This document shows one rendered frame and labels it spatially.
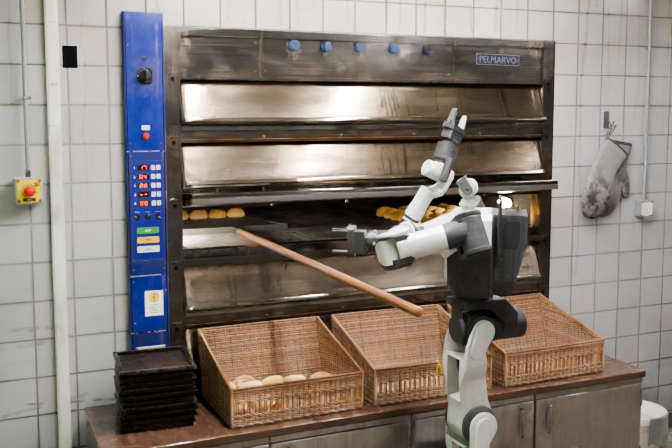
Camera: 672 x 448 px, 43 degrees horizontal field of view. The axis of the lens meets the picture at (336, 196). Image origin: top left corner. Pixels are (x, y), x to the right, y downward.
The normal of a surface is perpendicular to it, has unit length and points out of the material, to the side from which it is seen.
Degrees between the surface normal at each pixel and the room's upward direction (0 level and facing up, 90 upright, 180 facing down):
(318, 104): 70
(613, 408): 90
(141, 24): 90
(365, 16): 90
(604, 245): 90
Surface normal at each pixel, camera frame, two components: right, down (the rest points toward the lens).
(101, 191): 0.40, 0.09
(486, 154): 0.35, -0.29
